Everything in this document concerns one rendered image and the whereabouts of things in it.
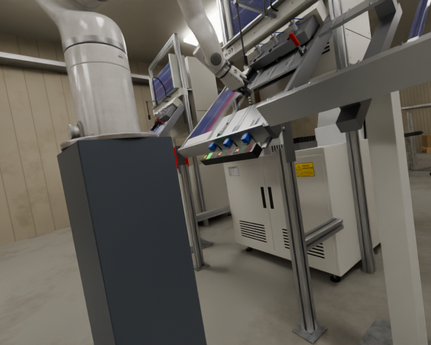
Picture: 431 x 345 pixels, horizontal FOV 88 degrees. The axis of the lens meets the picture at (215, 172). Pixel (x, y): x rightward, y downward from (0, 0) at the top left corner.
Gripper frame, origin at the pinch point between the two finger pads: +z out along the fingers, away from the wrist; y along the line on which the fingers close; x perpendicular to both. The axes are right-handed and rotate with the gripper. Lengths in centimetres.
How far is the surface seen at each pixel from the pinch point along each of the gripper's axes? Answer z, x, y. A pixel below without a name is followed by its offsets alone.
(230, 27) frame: -14, -53, 25
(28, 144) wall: -108, 42, 322
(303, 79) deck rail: 2.8, 5.5, -32.0
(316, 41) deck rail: 3.1, -15.9, -32.0
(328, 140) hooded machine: 243, -149, 110
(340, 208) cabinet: 48, 40, -32
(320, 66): 25.6, -31.7, -18.2
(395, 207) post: 16, 50, -61
